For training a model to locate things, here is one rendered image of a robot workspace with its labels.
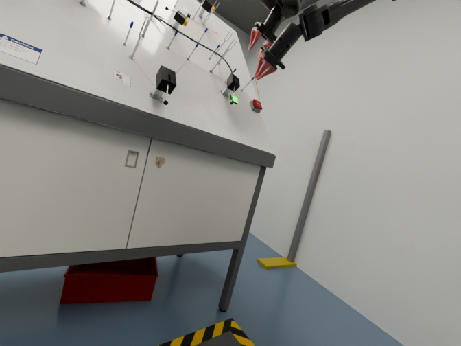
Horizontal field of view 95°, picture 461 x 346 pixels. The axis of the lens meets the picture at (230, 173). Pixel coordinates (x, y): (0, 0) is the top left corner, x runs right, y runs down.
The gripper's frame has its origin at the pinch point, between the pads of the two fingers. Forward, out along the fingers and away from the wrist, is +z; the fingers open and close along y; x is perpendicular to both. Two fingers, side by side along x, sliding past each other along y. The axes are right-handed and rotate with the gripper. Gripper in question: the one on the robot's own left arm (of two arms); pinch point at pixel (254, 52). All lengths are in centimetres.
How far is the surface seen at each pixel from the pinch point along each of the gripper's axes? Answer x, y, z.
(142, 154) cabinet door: 28, 28, 48
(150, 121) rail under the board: 27, 30, 37
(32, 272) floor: 13, 46, 141
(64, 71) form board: 25, 53, 34
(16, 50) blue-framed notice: 25, 62, 35
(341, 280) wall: 47, -133, 84
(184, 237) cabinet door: 38, 1, 73
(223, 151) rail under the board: 23.9, -0.2, 37.1
